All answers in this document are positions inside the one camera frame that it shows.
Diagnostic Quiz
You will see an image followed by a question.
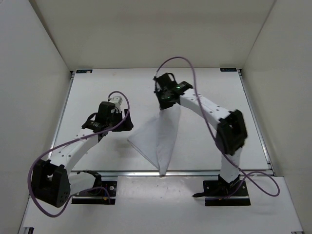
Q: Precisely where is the white fabric skirt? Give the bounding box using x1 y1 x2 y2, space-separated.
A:
128 105 181 176

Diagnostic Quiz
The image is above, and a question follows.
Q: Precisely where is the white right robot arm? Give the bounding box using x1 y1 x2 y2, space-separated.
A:
154 81 248 195

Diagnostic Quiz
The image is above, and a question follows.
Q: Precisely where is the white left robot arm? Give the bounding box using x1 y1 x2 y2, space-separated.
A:
30 96 133 208

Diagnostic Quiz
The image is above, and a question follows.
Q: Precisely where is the left teal corner label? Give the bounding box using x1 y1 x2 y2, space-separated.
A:
76 69 93 74

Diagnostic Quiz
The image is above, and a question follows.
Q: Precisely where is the teal corner label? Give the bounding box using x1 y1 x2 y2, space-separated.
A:
220 68 237 72
76 69 93 74

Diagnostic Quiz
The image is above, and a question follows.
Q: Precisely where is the right teal corner label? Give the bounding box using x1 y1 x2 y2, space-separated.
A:
220 68 237 72

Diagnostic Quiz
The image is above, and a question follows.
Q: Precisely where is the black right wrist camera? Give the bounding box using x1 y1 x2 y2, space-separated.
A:
154 73 177 89

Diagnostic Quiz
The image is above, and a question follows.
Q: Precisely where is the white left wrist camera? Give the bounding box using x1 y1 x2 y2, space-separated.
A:
108 96 123 107

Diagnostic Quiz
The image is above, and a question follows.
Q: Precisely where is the aluminium table edge rail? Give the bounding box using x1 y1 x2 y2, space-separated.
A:
97 170 275 178

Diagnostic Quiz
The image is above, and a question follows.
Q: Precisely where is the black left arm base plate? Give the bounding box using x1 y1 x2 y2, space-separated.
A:
71 177 117 205

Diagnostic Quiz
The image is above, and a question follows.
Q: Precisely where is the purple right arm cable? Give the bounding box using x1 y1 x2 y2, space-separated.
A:
155 57 280 199

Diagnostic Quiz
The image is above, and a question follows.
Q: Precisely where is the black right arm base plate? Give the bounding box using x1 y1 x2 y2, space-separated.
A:
203 180 251 207

